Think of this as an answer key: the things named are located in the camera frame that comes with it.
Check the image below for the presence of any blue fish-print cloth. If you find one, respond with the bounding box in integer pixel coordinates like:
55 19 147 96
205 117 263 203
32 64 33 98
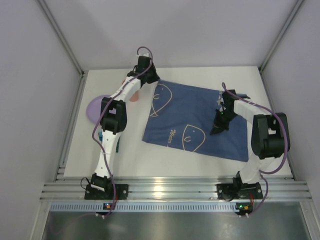
142 80 249 162

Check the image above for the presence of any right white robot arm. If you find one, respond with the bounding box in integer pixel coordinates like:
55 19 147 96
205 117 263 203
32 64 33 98
210 99 290 184

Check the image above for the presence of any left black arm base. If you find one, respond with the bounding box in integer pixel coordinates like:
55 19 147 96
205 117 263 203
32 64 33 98
80 173 129 200

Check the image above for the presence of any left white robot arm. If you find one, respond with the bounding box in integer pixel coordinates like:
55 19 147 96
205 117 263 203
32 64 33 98
93 65 160 179

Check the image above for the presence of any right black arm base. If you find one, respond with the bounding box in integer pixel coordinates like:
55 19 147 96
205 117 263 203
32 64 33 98
216 176 263 202

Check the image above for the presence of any orange plastic cup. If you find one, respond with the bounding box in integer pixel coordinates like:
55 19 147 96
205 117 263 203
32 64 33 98
121 79 141 102

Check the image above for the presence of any purple plastic plate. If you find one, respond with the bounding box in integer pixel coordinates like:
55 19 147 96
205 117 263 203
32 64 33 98
86 95 110 124

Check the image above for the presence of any blue plastic fork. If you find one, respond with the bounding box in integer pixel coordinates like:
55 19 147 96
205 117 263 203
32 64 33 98
98 129 103 143

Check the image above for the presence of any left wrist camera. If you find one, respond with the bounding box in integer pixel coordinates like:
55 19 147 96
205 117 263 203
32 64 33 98
136 55 152 72

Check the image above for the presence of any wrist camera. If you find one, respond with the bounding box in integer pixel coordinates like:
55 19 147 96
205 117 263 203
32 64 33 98
136 55 152 72
222 89 251 108

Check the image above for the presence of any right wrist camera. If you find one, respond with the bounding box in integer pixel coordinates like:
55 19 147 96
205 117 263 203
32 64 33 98
222 89 251 108

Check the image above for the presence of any spoon with green handle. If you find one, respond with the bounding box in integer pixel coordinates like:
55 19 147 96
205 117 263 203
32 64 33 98
115 138 120 153

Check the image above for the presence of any aluminium frame rail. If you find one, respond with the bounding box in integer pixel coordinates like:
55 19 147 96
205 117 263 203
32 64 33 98
40 176 312 202

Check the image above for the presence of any perforated cable duct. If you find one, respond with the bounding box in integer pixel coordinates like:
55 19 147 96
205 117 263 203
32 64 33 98
50 201 252 213

